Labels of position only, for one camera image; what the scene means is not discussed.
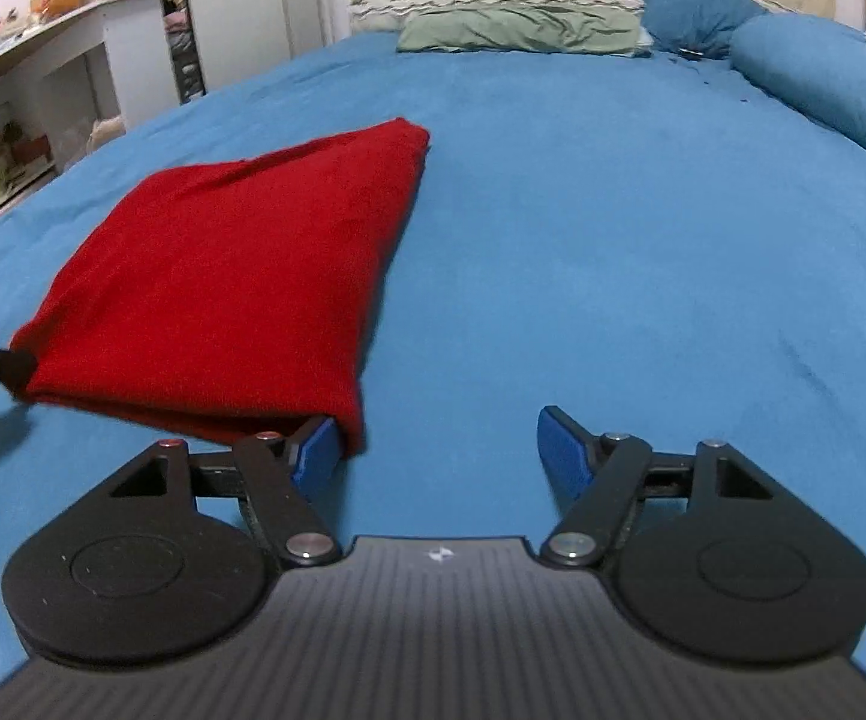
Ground rolled blue duvet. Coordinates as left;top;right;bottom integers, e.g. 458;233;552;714
728;12;866;185

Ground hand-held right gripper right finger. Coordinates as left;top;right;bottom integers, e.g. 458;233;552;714
538;404;780;569

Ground crumpled white plastic bag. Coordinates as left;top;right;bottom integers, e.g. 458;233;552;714
85;115;128;160

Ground blue pillow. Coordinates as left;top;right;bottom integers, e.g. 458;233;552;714
636;0;768;62

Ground white shelf unit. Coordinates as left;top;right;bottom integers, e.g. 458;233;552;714
0;0;181;242

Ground red knit sweater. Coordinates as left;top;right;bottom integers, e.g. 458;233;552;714
9;117;432;457

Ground grey and white wardrobe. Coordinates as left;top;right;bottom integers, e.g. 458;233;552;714
146;0;352;104

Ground bed with blue sheet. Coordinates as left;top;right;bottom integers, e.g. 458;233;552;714
0;28;866;700

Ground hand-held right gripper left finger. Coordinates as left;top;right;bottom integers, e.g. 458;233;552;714
103;415;342;570

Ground green pillow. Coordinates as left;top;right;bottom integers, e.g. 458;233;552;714
395;3;652;59

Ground pile of desk clutter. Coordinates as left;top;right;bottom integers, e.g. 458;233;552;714
0;0;89;68

